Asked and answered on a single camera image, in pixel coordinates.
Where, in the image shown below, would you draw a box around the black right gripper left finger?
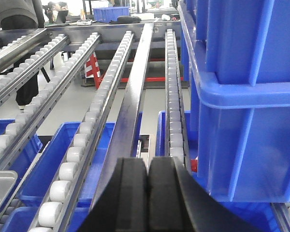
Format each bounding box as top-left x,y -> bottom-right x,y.
78,158 -> 147,232

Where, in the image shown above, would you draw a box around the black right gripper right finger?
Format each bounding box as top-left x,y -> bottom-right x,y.
148,157 -> 260,232

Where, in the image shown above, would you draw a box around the blue bin lower shelf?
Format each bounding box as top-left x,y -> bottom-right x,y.
1,122 -> 115,232

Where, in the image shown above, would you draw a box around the white roller track right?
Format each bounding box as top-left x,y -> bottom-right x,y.
164,29 -> 191,174

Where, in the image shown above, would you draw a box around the white roller track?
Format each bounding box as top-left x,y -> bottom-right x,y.
164,29 -> 191,174
28,30 -> 134,232
0,32 -> 101,171

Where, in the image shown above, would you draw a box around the blue bin lower right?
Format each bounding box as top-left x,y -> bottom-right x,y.
155,110 -> 198,159

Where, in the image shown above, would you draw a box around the white roller track left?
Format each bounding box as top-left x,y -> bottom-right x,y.
0,32 -> 101,171

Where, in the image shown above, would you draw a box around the red white striped barrier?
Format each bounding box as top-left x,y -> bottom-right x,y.
84,52 -> 102,89

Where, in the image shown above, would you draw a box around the stacked blue plastic bins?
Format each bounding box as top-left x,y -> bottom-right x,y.
178,0 -> 290,203

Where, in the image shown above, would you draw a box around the distant blue crate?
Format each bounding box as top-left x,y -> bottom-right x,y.
93,7 -> 130,23

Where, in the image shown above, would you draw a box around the person in dark clothes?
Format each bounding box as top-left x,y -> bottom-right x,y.
0,0 -> 44,110

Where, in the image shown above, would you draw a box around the silver metal divider rail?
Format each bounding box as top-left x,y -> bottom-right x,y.
90,23 -> 154,209

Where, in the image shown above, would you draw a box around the red metal frame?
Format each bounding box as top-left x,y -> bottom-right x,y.
96,72 -> 184,90

